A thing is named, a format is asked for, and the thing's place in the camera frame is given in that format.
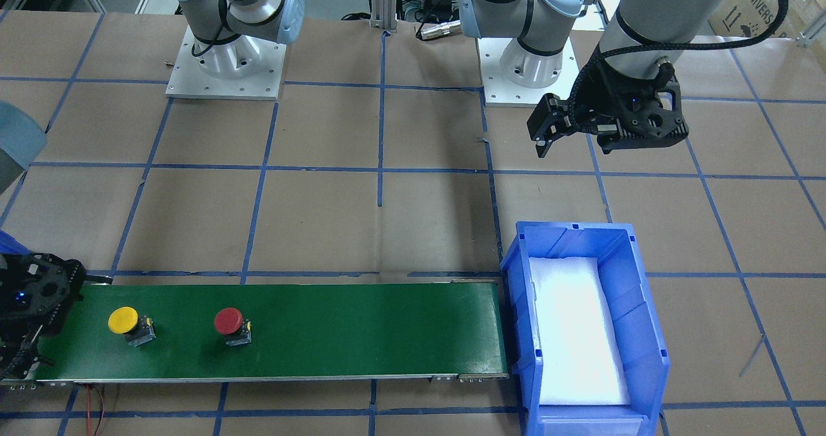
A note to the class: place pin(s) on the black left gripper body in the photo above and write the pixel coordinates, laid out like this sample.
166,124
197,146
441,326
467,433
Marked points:
597,95

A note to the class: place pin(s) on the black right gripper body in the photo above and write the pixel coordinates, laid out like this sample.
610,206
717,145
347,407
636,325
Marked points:
14,340

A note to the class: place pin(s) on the yellow push button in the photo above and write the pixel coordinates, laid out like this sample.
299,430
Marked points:
135,328

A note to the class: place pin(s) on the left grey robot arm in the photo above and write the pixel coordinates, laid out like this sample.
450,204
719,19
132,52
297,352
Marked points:
644,38

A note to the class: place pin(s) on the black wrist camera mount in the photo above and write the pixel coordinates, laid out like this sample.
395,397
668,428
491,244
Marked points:
647,113

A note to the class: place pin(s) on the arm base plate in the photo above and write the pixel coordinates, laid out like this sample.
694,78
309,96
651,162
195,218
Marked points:
245,69
512,77

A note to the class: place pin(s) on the white foam pad bin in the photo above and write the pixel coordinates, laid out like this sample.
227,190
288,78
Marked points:
581,360

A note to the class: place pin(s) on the blue bin near left arm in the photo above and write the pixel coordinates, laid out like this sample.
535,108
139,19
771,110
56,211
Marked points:
642,348

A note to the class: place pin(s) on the blue bin near right arm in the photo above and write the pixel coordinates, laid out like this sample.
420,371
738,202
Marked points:
10,245

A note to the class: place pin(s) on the green conveyor belt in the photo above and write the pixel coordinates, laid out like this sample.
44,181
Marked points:
299,333

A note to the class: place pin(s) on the red push button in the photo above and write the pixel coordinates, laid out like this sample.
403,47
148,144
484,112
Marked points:
234,327

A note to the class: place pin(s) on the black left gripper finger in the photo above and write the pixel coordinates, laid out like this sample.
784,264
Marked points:
545,131

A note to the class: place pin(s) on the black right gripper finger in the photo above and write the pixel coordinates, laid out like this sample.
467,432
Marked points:
20,354

